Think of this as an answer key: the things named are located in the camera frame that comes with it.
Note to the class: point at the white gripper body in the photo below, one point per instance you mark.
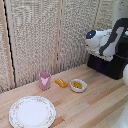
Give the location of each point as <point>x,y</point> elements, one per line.
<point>106,55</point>

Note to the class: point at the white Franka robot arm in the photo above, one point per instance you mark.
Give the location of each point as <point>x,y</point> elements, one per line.
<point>100,38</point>

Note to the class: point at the woven folding screen panel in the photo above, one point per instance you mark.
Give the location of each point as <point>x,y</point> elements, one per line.
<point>33,36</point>
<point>78,30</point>
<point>106,13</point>

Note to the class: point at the yellow food pieces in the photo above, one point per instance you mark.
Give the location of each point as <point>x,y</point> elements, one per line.
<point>77,85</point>

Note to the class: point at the small white bowl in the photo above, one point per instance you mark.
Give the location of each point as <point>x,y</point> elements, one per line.
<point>78,89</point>

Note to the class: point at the yellow bread roll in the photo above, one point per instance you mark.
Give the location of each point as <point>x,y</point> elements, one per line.
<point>61,82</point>

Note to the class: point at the pink plastic cup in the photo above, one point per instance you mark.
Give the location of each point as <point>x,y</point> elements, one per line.
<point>44,81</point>

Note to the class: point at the white floral rim plate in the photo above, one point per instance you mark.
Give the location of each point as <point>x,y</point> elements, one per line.
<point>32,112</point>

